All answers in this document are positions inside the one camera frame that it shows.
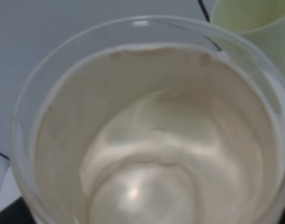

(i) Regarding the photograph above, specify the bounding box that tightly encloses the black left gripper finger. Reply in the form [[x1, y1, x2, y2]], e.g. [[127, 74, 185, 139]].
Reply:
[[0, 197, 35, 224]]

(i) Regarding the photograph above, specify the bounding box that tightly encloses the white cup with blue sleeve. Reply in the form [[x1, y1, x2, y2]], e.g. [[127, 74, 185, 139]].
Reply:
[[10, 16, 285, 224]]

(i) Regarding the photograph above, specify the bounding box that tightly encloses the pale yellow-green plastic cup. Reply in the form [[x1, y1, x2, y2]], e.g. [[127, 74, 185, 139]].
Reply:
[[210, 0, 285, 77]]

